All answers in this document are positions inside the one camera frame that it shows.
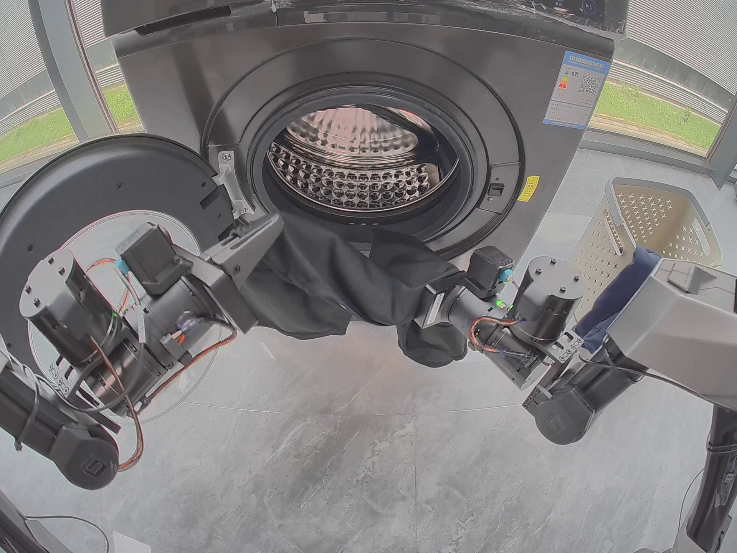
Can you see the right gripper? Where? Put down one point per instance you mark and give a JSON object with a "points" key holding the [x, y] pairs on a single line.
{"points": [[460, 309]]}

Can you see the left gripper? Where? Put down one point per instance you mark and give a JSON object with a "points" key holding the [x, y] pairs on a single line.
{"points": [[184, 314]]}

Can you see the black garment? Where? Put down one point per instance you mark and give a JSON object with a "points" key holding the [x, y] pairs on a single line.
{"points": [[322, 285]]}

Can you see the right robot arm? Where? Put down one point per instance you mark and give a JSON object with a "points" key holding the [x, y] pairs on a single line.
{"points": [[662, 320]]}

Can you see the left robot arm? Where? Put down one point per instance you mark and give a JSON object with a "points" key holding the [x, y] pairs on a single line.
{"points": [[57, 309]]}

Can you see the washing machine door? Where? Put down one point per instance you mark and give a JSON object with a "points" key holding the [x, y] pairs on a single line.
{"points": [[115, 176]]}

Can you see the grey washing machine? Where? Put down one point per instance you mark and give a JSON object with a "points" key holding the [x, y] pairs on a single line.
{"points": [[368, 78]]}

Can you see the cream laundry basket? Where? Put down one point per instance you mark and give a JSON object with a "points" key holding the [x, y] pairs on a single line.
{"points": [[650, 216]]}

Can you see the dark blue garment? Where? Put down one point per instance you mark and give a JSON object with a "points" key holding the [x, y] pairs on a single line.
{"points": [[616, 297]]}

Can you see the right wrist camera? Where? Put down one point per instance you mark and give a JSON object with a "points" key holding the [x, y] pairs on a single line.
{"points": [[489, 271]]}

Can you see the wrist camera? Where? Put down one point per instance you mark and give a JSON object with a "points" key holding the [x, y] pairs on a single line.
{"points": [[152, 257], [489, 271]]}

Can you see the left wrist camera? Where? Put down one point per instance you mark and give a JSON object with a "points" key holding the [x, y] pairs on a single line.
{"points": [[152, 257]]}

